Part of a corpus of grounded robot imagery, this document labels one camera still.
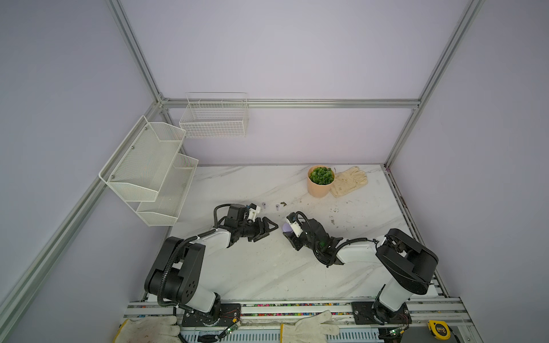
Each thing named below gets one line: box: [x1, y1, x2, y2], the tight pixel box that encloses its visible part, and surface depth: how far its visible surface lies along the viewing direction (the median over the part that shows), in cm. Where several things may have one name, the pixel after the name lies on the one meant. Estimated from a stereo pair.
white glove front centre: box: [283, 310, 340, 343], surface depth 72 cm
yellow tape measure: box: [427, 320, 452, 341], surface depth 71 cm
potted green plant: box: [306, 165, 336, 198], surface depth 104 cm
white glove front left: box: [112, 315, 183, 343], surface depth 72 cm
